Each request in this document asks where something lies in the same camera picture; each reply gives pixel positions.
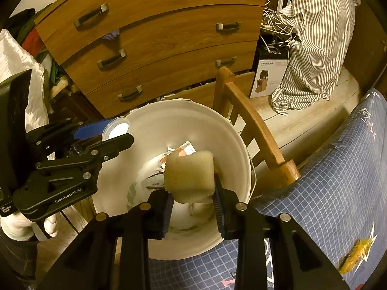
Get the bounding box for white round plastic lid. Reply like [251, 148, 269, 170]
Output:
[101, 116, 131, 141]

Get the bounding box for beige sponge block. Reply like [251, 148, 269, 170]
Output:
[164, 151, 215, 203]

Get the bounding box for left hand white glove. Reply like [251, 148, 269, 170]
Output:
[1, 211, 60, 242]

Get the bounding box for yellow crumpled plastic wrapper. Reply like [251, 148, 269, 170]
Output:
[338, 238, 373, 274]

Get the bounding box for blue checkered star bedsheet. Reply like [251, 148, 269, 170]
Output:
[149, 88, 386, 289]

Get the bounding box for white plastic bucket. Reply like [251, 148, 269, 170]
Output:
[92, 100, 252, 261]

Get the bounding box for wooden chair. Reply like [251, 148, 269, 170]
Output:
[213, 67, 300, 189]

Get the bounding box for wooden drawer dresser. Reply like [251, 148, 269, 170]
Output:
[36, 0, 265, 117]

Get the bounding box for white knife block box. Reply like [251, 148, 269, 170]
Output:
[249, 46, 289, 98]

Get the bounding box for striped cloth cover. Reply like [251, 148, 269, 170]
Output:
[271, 0, 361, 115]

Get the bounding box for tangled white cables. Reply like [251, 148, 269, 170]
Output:
[260, 0, 303, 55]

